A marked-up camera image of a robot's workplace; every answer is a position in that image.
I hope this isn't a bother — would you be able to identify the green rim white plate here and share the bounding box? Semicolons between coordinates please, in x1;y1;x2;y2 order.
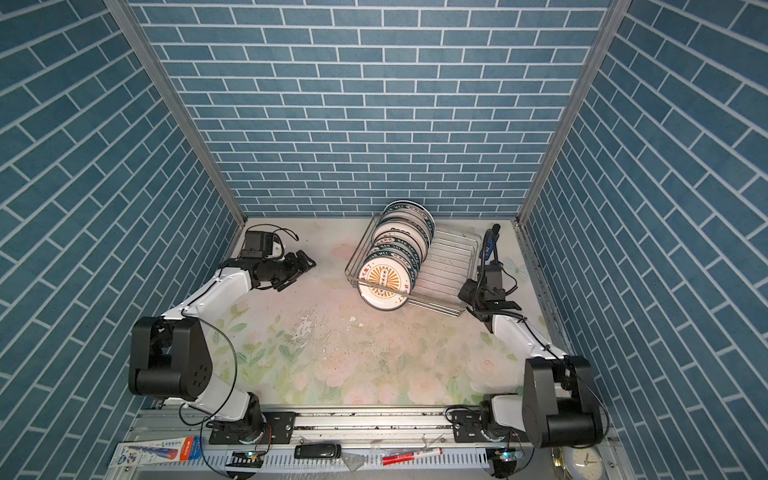
366;236;422;284

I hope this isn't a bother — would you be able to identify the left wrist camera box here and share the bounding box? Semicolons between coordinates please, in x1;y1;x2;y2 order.
239;230;284;260

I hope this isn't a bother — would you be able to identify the aluminium corner frame post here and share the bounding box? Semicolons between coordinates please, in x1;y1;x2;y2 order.
104;0;247;227
517;0;634;226

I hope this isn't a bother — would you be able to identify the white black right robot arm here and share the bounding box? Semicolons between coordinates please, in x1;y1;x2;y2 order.
459;224;609;448

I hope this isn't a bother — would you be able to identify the left green circuit board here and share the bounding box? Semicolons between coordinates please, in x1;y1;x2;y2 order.
225;451;264;471

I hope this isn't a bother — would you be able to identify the black rectangular device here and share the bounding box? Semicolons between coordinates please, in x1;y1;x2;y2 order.
294;443;342;460

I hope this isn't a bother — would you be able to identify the rearmost plate in rack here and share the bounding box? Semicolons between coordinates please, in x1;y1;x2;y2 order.
382;199;436;238

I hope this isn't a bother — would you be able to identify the aluminium corner frame post right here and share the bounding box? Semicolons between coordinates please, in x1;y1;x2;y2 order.
517;0;634;226

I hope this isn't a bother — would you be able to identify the chrome wire dish rack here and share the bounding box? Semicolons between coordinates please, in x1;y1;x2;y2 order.
345;214;481;317

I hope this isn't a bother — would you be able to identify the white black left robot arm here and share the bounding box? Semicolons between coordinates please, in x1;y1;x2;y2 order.
128;251;316;445

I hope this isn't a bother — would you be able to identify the green circuit board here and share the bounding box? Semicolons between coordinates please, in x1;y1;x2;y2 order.
225;451;264;471
488;448;525;464

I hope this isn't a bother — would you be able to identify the white analog clock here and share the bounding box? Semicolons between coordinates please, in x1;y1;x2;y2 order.
552;447;607;480

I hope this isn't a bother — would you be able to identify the white toothpaste box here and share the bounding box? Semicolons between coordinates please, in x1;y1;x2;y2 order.
108;436;201;468

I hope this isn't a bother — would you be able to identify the right green circuit board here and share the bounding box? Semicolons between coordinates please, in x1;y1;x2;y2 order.
488;448;525;464

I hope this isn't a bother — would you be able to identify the clear plastic bag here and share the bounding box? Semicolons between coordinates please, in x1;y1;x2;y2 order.
340;451;366;472

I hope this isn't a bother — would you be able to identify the orange sunburst white plate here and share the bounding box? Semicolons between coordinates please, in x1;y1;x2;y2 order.
357;249;415;311

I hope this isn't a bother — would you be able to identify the red marker pen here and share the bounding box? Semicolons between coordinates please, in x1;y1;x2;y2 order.
381;448;443;466

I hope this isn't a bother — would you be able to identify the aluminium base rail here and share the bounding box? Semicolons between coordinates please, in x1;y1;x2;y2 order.
122;405;619;475

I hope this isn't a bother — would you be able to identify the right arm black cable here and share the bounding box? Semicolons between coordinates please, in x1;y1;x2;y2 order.
443;263;612;475

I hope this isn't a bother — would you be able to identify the aluminium corner frame post left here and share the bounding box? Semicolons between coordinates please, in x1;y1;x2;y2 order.
104;0;247;227

